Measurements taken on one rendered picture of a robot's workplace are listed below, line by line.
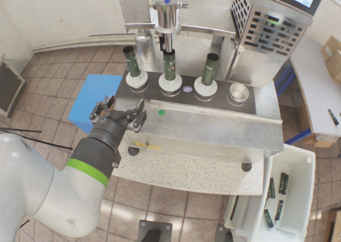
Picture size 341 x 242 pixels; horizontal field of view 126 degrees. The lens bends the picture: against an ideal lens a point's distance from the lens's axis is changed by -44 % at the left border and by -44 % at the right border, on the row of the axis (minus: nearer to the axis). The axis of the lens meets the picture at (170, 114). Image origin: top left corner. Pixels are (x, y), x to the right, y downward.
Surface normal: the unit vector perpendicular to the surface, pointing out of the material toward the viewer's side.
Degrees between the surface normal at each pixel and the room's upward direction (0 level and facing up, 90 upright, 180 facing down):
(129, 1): 90
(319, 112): 0
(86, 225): 63
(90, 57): 0
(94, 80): 0
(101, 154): 45
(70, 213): 53
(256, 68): 90
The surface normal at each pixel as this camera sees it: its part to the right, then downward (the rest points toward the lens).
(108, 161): 0.90, -0.19
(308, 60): -0.03, -0.45
